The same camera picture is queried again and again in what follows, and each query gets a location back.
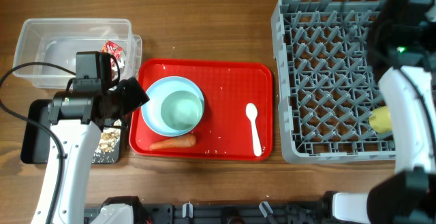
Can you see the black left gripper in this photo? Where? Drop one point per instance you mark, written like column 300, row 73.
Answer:
column 133, row 94

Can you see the red snack wrapper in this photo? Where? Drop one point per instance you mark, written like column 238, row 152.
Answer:
column 118, row 52

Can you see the green bowl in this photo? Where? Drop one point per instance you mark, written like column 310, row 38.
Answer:
column 182, row 110

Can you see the yellow plastic cup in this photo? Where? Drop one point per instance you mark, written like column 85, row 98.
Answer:
column 380, row 120

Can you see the black waste tray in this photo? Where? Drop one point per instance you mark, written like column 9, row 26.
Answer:
column 35, row 146

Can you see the grey dishwasher rack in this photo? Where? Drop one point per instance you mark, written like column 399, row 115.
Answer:
column 327, row 89

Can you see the rice and peanut shells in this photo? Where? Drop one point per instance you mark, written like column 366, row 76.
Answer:
column 108, row 150

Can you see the light blue plate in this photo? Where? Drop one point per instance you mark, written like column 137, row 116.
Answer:
column 157, row 92

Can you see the clear plastic bin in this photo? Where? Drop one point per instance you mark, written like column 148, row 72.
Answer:
column 57, row 40

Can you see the orange carrot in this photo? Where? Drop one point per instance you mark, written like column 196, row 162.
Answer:
column 183, row 141

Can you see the white plastic spoon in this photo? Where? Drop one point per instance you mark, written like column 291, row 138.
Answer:
column 252, row 113

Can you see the black mounting rail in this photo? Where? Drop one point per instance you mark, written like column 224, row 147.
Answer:
column 290, row 213

